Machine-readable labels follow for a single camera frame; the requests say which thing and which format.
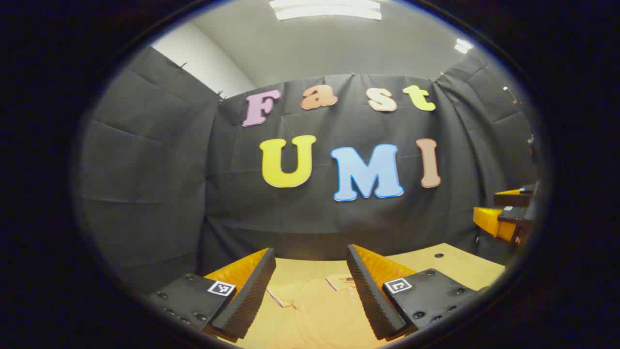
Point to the ceiling light panel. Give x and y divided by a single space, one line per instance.
324 9
463 45

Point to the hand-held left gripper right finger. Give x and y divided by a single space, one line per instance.
370 300

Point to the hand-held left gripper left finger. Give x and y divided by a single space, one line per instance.
252 295

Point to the orange T-shirt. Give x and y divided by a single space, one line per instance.
315 315

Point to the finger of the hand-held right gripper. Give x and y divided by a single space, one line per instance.
499 220
513 199

